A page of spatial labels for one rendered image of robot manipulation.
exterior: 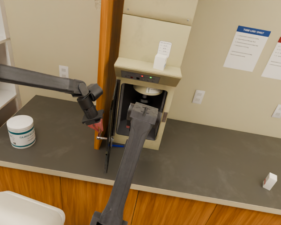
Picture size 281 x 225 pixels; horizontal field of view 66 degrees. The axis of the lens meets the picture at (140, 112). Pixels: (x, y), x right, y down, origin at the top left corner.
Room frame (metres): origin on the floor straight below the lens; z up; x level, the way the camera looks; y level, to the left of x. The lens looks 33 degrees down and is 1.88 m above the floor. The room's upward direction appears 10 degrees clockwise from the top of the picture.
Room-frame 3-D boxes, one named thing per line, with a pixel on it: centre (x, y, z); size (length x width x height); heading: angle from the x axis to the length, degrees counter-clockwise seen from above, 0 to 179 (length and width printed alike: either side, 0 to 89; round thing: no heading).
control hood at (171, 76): (1.00, 0.00, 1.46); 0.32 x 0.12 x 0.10; 91
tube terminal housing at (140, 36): (1.18, 0.00, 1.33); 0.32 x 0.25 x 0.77; 91
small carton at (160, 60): (1.00, -0.05, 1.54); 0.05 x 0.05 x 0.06; 79
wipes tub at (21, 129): (0.92, 0.65, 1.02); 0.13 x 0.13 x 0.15
